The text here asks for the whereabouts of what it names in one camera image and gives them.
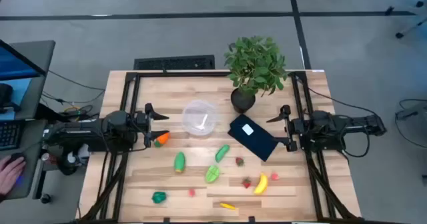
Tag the black keyboard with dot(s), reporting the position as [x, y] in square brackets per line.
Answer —
[8, 134]

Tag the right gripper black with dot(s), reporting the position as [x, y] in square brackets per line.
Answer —
[295, 130]

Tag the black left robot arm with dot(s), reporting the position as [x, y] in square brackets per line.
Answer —
[100, 130]

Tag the orange toy carrot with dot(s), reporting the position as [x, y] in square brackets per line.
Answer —
[163, 139]

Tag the green toy bell pepper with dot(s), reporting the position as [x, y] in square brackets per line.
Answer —
[159, 197]

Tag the clear plastic tupperware bowl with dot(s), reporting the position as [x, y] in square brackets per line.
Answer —
[199, 117]

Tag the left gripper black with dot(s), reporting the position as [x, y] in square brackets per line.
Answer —
[140, 125]

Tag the green toy cucumber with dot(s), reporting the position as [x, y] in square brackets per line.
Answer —
[221, 153]

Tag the yellow toy chili pepper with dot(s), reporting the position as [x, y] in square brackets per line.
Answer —
[228, 206]

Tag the red soda can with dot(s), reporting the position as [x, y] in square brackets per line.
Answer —
[46, 157]

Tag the navy folded cloth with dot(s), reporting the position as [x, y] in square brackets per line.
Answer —
[258, 142]

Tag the green leafy artificial plant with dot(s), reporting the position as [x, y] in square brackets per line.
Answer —
[255, 64]

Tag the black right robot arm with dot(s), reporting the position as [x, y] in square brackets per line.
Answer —
[333, 127]

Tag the yellow toy banana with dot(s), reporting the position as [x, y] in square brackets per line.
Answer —
[261, 184]

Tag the black desk support beam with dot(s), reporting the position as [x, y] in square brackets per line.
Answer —
[46, 112]

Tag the black aluminium table frame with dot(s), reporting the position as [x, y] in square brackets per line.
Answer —
[183, 74]

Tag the pink toy lychee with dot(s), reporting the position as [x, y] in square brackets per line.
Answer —
[274, 176]
[191, 192]

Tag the person's hand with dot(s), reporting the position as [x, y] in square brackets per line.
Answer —
[10, 177]

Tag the black floor vent grille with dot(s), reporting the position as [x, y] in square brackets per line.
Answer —
[174, 63]

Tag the black bulky floor object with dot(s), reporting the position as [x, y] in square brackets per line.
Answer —
[68, 165]

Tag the grey desk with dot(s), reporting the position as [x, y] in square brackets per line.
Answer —
[33, 144]

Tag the red toy strawberry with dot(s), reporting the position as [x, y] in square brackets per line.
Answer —
[239, 161]
[246, 183]

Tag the grey floor stand leg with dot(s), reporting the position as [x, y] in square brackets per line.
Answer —
[412, 112]

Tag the computer monitor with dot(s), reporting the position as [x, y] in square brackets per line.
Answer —
[16, 64]

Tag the green toy corn cob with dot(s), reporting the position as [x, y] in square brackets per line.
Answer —
[179, 162]

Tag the lime green toy starfruit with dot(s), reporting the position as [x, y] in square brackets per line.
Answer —
[212, 174]

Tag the office chair base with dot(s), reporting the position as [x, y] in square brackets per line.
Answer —
[413, 26]

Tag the black desk gadget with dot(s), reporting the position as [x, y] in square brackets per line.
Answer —
[5, 97]

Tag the black plant pot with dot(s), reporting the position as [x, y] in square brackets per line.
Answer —
[241, 101]

